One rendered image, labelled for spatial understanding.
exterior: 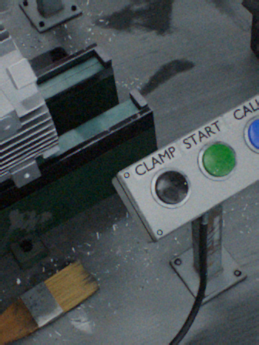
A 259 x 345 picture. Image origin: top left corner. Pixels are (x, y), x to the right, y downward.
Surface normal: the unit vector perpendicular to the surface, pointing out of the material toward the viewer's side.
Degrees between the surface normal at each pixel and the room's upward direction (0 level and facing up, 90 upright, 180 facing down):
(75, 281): 2
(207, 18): 0
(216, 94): 0
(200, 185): 29
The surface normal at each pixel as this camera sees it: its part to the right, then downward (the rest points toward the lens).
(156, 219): 0.15, -0.14
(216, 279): -0.11, -0.54
